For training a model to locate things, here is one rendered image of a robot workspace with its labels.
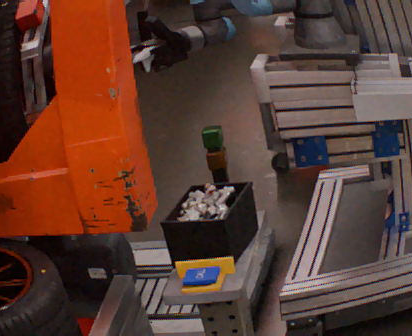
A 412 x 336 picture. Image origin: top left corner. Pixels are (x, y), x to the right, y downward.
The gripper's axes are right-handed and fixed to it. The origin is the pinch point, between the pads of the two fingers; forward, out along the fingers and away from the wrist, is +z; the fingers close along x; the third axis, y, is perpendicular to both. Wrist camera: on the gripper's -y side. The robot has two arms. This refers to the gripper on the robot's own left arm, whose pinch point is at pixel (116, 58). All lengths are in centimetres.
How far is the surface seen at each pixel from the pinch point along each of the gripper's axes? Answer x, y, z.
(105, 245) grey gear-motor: -5.7, 42.7, 17.1
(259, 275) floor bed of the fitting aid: 6, 76, -34
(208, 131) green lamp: -29.1, 17.0, -3.5
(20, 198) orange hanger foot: -10.0, 20.2, 42.5
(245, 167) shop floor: 97, 83, -98
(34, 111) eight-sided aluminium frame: 9.5, 6.2, 23.8
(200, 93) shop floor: 190, 84, -146
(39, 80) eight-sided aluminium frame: 7.5, -2.3, 21.7
